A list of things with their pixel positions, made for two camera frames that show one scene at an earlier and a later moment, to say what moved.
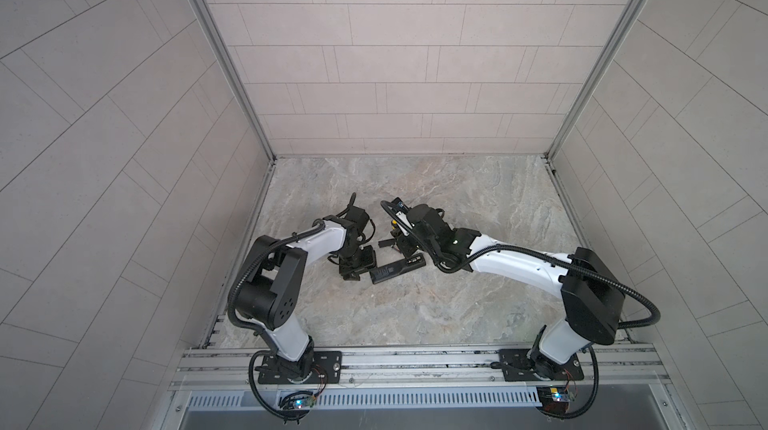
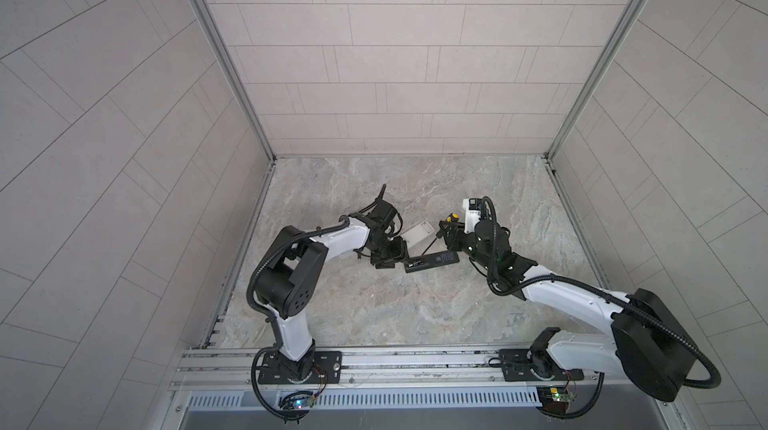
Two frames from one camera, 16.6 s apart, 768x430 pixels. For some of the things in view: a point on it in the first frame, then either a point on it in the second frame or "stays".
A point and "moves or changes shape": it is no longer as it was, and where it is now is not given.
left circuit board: (296, 401) stays
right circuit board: (554, 399) stays
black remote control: (403, 266) moves or changes shape
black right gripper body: (412, 241) → (470, 242)
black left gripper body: (360, 261) → (386, 251)
